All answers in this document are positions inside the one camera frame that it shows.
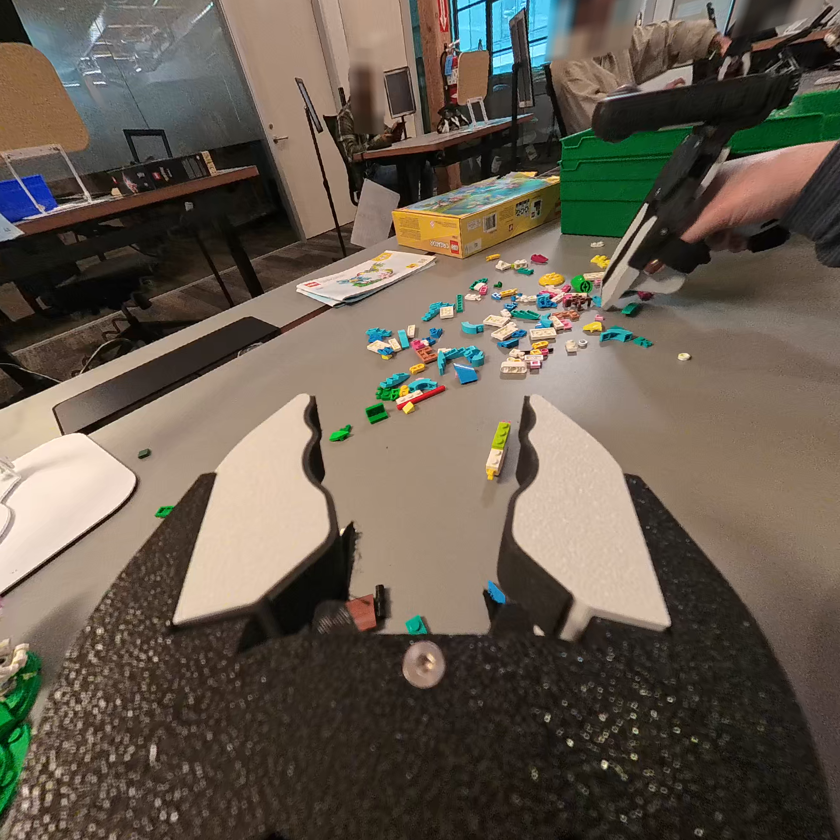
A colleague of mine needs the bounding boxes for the person's right hand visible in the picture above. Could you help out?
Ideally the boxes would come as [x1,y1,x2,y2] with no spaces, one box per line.
[679,143,824,253]

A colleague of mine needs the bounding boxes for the lego pieces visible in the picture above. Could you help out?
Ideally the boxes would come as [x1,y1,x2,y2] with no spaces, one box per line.
[136,238,693,636]

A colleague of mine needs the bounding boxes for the wooden pillar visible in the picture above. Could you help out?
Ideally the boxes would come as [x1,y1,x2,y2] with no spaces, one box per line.
[418,0,462,191]

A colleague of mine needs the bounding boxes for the thin black computer monitor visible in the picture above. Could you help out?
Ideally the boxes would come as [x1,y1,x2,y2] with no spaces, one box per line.
[508,8,534,110]

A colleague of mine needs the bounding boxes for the small lime white lego subassembly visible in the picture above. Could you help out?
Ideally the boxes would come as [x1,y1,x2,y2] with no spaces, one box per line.
[486,421,512,481]

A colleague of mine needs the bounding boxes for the colourful lego flower model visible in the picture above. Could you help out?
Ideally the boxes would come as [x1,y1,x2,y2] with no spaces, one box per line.
[0,640,43,809]

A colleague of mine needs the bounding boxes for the yellow lego set box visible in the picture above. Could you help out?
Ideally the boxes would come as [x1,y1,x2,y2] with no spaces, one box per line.
[392,172,563,259]

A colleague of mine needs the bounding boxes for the dark lego set box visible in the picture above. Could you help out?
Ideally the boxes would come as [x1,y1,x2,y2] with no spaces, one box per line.
[108,151,219,196]

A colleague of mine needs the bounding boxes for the tan panel on acrylic stand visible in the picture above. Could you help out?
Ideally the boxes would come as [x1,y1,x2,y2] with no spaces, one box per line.
[457,49,492,123]
[0,42,91,204]

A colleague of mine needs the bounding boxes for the black rectangular table panel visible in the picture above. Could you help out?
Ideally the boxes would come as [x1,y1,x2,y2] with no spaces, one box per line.
[52,317,282,435]

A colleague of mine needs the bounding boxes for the stack of green plastic bins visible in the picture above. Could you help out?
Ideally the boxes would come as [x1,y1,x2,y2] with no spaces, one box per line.
[559,88,840,238]

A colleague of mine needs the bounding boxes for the wooden top desk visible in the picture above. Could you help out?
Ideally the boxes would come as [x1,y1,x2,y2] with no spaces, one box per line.
[0,166,263,309]
[354,115,534,198]

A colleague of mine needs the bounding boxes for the black tripod with tablet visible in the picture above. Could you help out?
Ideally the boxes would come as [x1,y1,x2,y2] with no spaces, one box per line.
[295,77,350,260]

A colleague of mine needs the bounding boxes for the white base acrylic stand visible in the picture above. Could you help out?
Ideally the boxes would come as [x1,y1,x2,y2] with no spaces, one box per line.
[0,433,137,595]

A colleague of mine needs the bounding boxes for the blue box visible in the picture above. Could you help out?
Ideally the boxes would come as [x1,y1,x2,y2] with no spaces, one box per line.
[0,174,50,224]

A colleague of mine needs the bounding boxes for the lego instruction booklet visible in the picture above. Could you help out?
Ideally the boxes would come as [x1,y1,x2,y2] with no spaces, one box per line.
[295,251,437,307]

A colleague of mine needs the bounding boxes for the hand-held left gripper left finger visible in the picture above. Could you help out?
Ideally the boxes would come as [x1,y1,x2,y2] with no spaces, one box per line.
[171,392,358,651]

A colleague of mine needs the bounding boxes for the black office chair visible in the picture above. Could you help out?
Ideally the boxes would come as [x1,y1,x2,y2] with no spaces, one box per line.
[39,252,161,345]

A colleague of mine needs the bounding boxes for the person's right forearm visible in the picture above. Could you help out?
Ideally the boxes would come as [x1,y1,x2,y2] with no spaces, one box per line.
[784,141,840,266]

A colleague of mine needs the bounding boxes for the grey computer monitor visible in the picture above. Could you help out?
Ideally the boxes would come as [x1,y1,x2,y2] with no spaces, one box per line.
[384,66,416,121]

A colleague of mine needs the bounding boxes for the white sheet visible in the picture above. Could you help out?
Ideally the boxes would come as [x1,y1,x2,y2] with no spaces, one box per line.
[351,178,401,249]

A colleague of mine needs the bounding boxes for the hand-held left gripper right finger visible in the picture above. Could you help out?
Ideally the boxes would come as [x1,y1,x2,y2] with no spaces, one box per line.
[497,394,672,644]

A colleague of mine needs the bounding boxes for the white door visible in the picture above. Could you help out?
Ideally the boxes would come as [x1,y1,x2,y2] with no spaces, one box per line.
[220,0,358,240]

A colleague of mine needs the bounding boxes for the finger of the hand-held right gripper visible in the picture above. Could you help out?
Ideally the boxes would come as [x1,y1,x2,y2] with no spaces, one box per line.
[600,199,660,312]
[617,259,688,304]

